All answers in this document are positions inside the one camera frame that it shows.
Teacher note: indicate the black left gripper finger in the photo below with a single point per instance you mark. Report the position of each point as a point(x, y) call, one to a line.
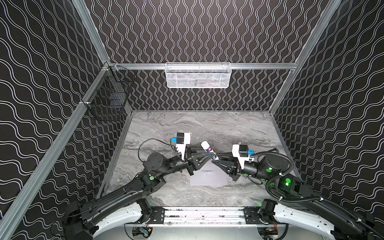
point(197, 150)
point(200, 159)

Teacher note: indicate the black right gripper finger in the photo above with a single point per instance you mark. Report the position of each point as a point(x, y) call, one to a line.
point(226, 166)
point(225, 155)

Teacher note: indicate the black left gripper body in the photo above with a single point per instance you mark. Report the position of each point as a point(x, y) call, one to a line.
point(189, 161)

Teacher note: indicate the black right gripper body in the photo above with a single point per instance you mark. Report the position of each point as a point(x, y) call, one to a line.
point(234, 167)

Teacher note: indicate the blue white glue stick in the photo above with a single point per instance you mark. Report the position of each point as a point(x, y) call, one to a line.
point(207, 148)

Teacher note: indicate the white envelope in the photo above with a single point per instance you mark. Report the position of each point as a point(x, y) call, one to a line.
point(209, 175)

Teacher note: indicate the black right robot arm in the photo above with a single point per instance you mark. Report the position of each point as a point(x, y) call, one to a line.
point(293, 202)

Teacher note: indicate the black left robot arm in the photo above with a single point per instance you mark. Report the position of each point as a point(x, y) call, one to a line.
point(80, 221)

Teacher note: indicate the aluminium back crossbar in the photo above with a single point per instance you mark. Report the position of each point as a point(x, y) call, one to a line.
point(233, 66)

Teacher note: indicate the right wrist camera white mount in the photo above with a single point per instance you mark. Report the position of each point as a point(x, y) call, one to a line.
point(241, 152)

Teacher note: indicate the white wire mesh basket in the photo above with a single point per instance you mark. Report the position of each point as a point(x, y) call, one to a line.
point(193, 75)

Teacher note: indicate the black wire basket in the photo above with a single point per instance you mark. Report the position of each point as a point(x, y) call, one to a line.
point(110, 100)

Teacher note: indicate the aluminium corner post left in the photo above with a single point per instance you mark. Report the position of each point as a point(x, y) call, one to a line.
point(91, 29)

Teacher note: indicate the aluminium corner post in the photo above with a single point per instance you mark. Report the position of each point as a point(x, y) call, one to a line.
point(314, 37)
point(91, 29)

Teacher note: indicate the aluminium left side rail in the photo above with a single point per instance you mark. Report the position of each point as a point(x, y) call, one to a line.
point(27, 194)

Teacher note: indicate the aluminium corner post right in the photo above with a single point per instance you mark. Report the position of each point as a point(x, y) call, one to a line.
point(314, 37)

